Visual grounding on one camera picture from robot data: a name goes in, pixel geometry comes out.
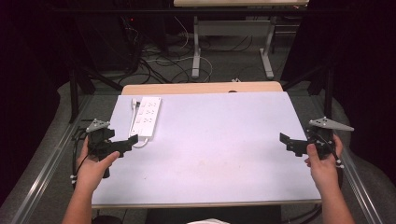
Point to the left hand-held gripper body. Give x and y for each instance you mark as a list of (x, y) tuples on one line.
[(99, 138)]

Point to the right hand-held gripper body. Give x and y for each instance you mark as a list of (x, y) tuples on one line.
[(323, 140)]

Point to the person's right hand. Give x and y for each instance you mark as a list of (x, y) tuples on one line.
[(323, 171)]

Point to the person's left hand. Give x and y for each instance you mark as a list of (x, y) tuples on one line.
[(93, 169)]

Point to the white power strip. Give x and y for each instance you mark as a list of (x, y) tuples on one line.
[(147, 116)]

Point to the black metal stand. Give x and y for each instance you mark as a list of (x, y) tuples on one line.
[(328, 90), (74, 93)]

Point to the dark equipment cabinet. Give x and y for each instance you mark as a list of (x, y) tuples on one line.
[(106, 40)]

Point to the person's white clothing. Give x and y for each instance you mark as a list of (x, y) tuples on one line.
[(208, 221)]

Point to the white desk with metal legs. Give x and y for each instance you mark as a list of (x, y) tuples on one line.
[(233, 29)]

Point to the metal frame rail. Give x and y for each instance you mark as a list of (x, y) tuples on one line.
[(46, 168), (361, 189)]

